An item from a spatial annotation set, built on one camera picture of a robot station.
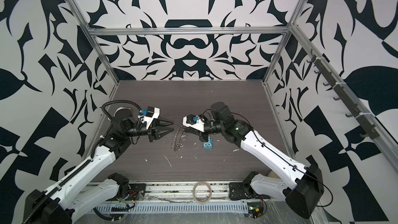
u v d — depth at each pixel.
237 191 0.74
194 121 0.56
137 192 0.73
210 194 0.74
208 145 0.87
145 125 0.61
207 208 0.71
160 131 0.62
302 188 0.38
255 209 0.71
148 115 0.58
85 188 0.46
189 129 0.65
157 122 0.66
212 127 0.59
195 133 0.62
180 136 0.69
